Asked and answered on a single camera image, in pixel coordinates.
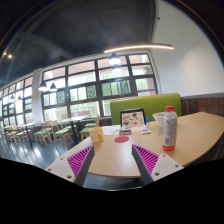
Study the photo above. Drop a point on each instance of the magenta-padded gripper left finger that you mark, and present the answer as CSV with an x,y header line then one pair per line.
x,y
63,168

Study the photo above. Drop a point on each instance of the clear red-capped drink bottle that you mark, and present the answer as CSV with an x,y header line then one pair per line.
x,y
169,128

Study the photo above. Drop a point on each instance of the pale yellow mug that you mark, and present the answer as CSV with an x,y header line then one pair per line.
x,y
96,135

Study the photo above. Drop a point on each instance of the group of green-seated wooden chairs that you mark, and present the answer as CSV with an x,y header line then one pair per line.
x,y
43,132

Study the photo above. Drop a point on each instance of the small blue-capped bottle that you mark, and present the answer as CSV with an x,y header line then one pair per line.
x,y
147,122

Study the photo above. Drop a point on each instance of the small dark grey box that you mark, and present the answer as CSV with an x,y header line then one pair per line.
x,y
125,131

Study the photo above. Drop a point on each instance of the group of pendant lamps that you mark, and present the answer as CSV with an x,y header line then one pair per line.
x,y
114,60

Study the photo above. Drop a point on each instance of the long curved linear light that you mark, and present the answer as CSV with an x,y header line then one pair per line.
x,y
140,47

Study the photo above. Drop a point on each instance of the green upholstered bench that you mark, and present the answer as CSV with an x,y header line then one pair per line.
x,y
146,104

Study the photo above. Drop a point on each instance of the white paper sheets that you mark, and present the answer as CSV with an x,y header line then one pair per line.
x,y
110,130

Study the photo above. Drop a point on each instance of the wooden dining table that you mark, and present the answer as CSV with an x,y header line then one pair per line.
x,y
71,119
26,125

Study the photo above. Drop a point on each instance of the flat round red coaster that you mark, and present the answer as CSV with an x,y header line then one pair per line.
x,y
121,139

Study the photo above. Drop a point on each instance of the white bowl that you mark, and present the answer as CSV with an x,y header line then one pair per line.
x,y
159,118

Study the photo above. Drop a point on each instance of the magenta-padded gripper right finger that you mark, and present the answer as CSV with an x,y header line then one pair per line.
x,y
163,166

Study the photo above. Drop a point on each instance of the small white flat device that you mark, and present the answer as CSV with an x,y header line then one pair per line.
x,y
145,131

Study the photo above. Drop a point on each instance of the sticker-covered black laptop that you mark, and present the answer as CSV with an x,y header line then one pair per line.
x,y
132,119

